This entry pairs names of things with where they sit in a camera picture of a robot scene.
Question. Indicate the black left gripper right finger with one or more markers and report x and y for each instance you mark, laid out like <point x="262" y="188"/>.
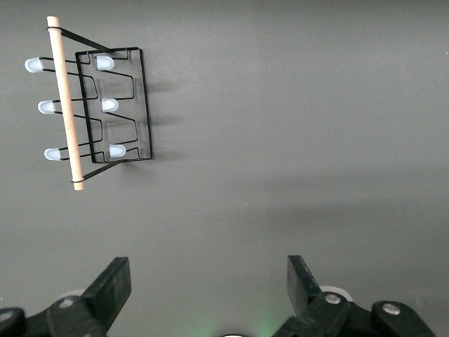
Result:
<point x="305" y="295"/>

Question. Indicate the dark grey table cloth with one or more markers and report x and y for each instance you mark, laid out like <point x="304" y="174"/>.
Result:
<point x="280" y="140"/>

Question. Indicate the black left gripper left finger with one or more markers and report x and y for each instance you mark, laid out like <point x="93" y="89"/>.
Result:
<point x="108" y="291"/>

